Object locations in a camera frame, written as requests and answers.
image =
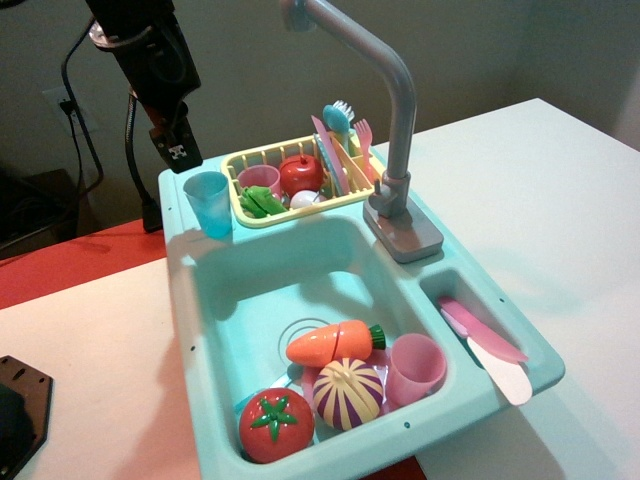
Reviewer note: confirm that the yellow dish drying rack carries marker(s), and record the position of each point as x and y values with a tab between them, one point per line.
274	154

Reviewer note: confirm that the orange toy carrot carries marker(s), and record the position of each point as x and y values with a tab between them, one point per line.
348	339

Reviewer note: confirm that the blue dish brush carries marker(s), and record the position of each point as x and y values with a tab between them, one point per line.
338	117

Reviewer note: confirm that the teal toy sink unit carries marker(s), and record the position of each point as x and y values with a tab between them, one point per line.
238	301

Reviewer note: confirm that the black flexible gooseneck clamp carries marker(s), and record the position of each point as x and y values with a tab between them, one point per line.
151	214

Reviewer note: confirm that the pink cup in sink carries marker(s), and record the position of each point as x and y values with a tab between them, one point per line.
417	365

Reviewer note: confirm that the blue toy utensil in sink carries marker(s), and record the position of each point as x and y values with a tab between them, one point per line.
284	381

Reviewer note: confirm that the green toy vegetable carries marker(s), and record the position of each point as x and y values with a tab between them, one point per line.
260	202

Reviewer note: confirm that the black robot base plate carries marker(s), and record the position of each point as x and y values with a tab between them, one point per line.
26	397

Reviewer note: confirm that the translucent blue plastic cup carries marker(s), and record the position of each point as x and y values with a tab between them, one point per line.
208	196

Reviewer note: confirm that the white toy egg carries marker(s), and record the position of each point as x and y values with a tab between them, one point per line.
306	198

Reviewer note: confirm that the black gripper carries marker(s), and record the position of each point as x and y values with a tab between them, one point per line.
159	67

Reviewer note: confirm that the purple yellow toy onion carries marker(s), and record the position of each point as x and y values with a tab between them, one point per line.
348	393

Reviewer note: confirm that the white toy spatula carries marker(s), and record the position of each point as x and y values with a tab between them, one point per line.
510	378

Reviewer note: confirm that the red toy tomato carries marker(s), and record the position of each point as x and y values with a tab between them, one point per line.
275	423

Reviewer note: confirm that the pink toy fork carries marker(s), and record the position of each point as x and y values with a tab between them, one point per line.
365	136

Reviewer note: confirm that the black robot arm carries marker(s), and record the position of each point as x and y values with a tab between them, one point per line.
125	18

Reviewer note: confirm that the pink cup in rack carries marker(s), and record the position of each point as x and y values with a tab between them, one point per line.
261	175

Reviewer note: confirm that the pink knife in rack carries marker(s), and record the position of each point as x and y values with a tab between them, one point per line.
336	166

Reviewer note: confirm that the red toy apple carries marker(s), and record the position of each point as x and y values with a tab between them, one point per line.
300	172

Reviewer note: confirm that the pink toy knife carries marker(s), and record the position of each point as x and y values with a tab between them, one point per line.
481	333

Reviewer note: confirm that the purple plate in rack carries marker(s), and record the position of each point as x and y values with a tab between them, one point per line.
323	151

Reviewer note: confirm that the grey toy faucet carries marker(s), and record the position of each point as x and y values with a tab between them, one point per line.
402	227

